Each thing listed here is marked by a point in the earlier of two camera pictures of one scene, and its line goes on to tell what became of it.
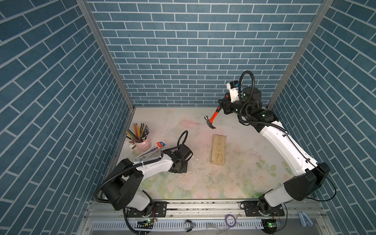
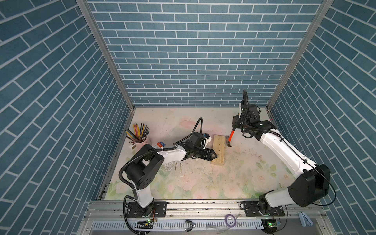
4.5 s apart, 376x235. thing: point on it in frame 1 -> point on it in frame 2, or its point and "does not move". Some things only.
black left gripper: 184,170 -> 204,157
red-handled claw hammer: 209,121 -> 228,139
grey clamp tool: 305,220 does not move
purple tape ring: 225,219 does not move
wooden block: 218,150 does not move
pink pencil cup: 144,146 does not move
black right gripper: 227,103 -> 235,119
